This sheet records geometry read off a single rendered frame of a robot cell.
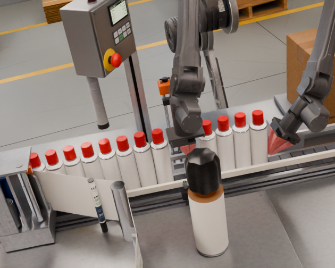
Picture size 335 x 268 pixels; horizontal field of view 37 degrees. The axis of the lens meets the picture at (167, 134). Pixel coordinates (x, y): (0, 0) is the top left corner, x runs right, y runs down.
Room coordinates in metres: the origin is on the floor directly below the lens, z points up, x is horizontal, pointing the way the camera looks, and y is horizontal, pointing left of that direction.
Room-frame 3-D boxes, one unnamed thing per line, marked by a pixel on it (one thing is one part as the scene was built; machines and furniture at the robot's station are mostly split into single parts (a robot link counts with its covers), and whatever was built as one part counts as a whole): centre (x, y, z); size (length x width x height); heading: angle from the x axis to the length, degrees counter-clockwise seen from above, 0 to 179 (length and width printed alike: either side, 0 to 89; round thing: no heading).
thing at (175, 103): (1.14, -0.05, 1.19); 0.07 x 0.06 x 0.07; 10
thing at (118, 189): (1.01, 0.15, 0.97); 0.05 x 0.05 x 0.19
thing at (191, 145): (1.15, -0.04, 1.06); 0.07 x 0.07 x 0.09; 3
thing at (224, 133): (1.22, -0.17, 0.98); 0.05 x 0.05 x 0.20
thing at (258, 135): (1.22, -0.27, 0.98); 0.05 x 0.05 x 0.20
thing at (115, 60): (1.21, 0.11, 1.32); 0.04 x 0.03 x 0.04; 148
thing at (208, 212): (0.93, -0.07, 1.03); 0.09 x 0.09 x 0.30
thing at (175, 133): (1.15, -0.05, 1.13); 0.10 x 0.07 x 0.07; 93
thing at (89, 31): (1.29, 0.13, 1.38); 0.17 x 0.10 x 0.19; 148
